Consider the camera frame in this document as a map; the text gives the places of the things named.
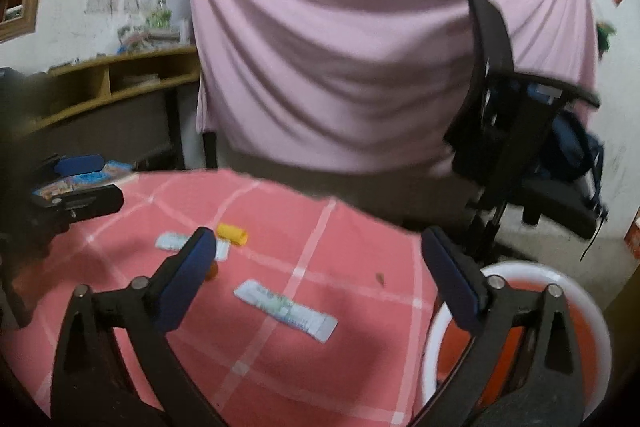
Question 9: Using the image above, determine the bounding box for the colourful book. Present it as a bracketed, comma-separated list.
[32, 160, 134, 200]

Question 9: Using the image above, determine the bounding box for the wooden shelf desk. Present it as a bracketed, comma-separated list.
[10, 46, 201, 170]

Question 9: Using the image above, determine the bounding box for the orange basin white rim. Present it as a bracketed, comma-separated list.
[414, 261, 612, 415]

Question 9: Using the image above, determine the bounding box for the white flat wrapper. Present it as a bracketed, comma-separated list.
[155, 232, 231, 262]

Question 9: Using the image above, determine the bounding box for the stack of papers on shelf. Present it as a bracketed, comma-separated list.
[116, 25, 192, 54]

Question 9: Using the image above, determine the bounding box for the small brown fruit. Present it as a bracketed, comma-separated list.
[205, 261, 219, 281]

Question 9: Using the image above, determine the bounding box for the green glass jar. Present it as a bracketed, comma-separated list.
[145, 0, 172, 29]

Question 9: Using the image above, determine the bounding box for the yellow cylinder cap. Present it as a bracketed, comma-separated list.
[215, 222, 248, 246]

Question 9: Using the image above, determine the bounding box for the white green sachet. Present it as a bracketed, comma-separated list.
[233, 280, 338, 343]

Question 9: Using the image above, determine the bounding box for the pink checked tablecloth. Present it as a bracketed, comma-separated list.
[1, 170, 436, 426]

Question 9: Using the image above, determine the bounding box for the dark blue backpack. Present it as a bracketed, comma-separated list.
[529, 81, 606, 188]

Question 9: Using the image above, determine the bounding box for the black mesh office chair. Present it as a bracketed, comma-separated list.
[444, 0, 608, 255]

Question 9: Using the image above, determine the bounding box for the pink hanging bed sheet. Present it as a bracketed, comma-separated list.
[190, 0, 598, 174]

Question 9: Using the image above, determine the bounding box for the green hanging ornament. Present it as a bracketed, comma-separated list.
[596, 20, 616, 60]

